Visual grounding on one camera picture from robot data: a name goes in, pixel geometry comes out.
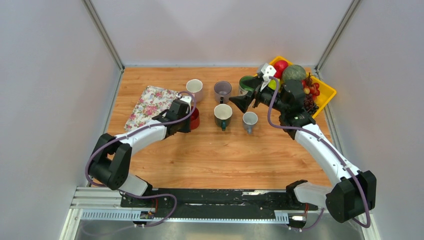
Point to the yellow plastic bin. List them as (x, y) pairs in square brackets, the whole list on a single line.
[(326, 91)]

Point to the red cherry cluster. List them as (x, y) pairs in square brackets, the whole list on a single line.
[(310, 88)]

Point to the green melon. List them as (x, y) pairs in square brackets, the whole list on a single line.
[(294, 72)]

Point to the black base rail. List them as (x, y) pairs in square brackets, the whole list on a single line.
[(215, 204)]

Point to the grey blue mug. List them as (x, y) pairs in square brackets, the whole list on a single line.
[(249, 120)]

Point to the cream floral mug green inside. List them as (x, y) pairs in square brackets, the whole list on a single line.
[(245, 85)]

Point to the green pear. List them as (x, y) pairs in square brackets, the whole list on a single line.
[(273, 83)]

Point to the red mug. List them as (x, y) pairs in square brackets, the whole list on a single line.
[(195, 119)]

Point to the floral serving tray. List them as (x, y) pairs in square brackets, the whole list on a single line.
[(152, 102)]

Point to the mauve mug black handle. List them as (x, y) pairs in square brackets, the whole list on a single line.
[(222, 92)]

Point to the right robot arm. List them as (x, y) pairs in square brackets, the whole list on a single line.
[(353, 192)]

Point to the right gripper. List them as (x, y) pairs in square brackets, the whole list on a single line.
[(243, 101)]

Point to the dark purple grape bunch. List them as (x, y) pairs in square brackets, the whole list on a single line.
[(310, 104)]

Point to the pink faceted mug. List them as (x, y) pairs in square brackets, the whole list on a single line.
[(195, 87)]

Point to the red apple upper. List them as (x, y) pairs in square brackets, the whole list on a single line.
[(280, 66)]

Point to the dark green mug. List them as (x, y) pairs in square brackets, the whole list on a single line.
[(222, 116)]

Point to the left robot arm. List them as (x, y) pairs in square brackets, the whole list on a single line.
[(110, 161)]

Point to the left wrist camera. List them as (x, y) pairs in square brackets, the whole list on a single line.
[(185, 98)]

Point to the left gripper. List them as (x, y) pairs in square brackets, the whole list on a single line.
[(187, 129)]

